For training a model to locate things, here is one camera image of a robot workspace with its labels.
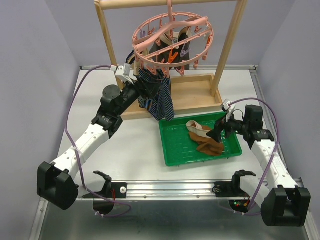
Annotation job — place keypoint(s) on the wooden hanger rack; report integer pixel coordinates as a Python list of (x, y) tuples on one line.
[(190, 93)]

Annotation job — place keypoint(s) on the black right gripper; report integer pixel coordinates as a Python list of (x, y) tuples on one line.
[(215, 133)]

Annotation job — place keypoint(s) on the green plastic tray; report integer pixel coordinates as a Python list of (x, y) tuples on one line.
[(180, 149)]

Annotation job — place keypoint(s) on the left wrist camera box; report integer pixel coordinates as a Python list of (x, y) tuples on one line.
[(122, 72)]

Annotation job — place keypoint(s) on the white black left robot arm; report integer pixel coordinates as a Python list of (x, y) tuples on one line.
[(55, 180)]

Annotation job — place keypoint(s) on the cream navy-trim underwear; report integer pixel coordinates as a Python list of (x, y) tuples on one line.
[(134, 64)]

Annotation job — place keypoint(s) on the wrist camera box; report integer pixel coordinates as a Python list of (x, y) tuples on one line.
[(122, 72), (228, 108)]

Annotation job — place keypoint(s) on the pink round clip hanger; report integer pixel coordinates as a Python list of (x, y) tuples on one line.
[(150, 31)]

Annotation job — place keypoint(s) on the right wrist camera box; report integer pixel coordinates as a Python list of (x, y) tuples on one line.
[(228, 108)]

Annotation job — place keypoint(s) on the aluminium mounting rail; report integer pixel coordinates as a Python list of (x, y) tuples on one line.
[(166, 191)]

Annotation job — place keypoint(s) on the blue striped underwear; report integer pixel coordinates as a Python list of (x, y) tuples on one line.
[(161, 106)]

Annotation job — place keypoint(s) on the brown underwear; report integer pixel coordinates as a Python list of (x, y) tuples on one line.
[(206, 145)]

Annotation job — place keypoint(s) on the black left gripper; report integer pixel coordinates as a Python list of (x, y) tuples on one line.
[(148, 90)]

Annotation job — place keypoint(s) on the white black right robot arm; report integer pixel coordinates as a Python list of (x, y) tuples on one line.
[(281, 201)]

